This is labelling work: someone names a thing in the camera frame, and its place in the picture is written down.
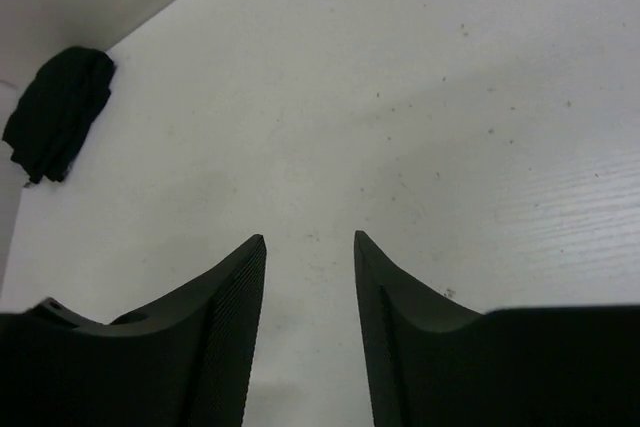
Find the folded black tank top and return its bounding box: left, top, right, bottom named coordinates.
left=2, top=46, right=116, bottom=184

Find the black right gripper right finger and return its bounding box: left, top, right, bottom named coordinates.
left=354, top=231, right=639, bottom=426

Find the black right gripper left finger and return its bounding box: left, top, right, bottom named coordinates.
left=1, top=235, right=266, bottom=426

